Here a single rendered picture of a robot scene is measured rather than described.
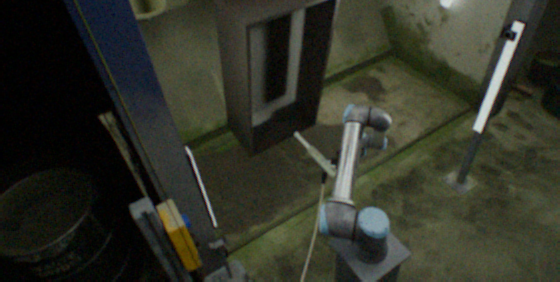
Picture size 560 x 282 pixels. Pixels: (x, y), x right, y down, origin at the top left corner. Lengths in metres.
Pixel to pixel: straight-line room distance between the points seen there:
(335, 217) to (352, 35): 2.62
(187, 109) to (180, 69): 0.36
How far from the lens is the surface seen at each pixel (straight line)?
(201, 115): 3.49
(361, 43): 4.25
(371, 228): 1.90
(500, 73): 2.65
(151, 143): 1.65
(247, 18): 1.94
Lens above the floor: 2.52
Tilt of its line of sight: 43 degrees down
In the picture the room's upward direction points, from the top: 5 degrees counter-clockwise
